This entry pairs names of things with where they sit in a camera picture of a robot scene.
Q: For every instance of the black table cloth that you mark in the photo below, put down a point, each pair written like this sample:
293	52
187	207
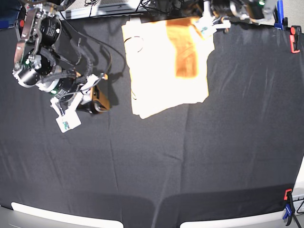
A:
232	156

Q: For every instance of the blue clamp top right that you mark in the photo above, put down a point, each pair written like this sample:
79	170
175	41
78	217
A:
281	22

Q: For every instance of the red black clamp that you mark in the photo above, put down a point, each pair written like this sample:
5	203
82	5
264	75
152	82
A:
295	32
19	26

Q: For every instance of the red blue clamp lower right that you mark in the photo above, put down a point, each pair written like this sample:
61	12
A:
289	207

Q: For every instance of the red black clamp right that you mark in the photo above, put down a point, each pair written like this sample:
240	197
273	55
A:
295	32

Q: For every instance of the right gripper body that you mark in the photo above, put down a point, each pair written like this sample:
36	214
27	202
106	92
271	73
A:
66	82

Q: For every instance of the yellow t-shirt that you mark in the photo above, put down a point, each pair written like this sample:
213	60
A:
167	62

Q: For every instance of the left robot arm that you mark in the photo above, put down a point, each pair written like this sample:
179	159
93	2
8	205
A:
259	10

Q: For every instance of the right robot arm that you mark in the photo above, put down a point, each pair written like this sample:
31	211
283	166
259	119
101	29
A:
36	63

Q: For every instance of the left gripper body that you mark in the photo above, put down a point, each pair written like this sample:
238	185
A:
234	10

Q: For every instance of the red black clamp left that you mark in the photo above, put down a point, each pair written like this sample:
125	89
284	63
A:
19	26

